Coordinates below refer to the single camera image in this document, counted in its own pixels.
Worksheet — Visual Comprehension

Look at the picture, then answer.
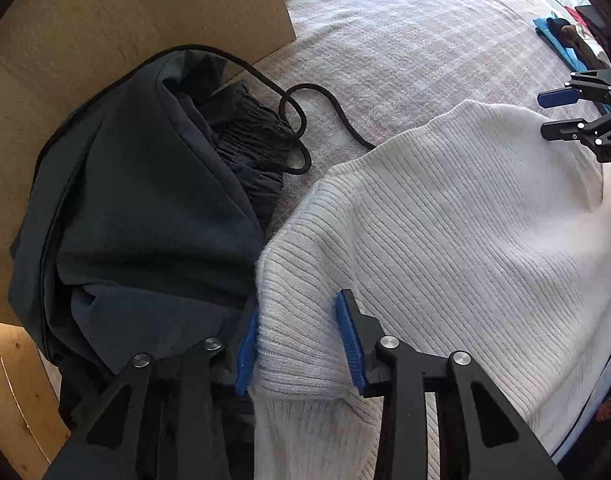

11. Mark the cream ribbed knit cardigan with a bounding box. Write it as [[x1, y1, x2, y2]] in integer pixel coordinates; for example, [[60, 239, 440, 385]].
[[250, 101, 611, 479]]

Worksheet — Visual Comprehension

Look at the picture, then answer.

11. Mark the dark brown folded garment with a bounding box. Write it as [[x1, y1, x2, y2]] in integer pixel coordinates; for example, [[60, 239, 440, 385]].
[[559, 25, 608, 70]]

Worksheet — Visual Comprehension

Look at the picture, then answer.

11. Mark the blue folded garment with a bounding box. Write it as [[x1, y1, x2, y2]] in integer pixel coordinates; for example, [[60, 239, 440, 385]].
[[533, 15, 591, 101]]

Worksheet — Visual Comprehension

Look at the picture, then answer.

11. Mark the pink folded garment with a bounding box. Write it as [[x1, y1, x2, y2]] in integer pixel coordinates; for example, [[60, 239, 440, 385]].
[[565, 6, 589, 28]]

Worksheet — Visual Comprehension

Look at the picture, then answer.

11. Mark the dark green black jacket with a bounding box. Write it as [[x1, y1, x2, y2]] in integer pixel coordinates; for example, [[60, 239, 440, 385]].
[[8, 47, 296, 429]]

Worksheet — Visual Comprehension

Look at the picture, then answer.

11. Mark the black drawstring cord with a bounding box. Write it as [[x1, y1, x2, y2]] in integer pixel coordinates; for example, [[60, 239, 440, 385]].
[[212, 46, 378, 176]]

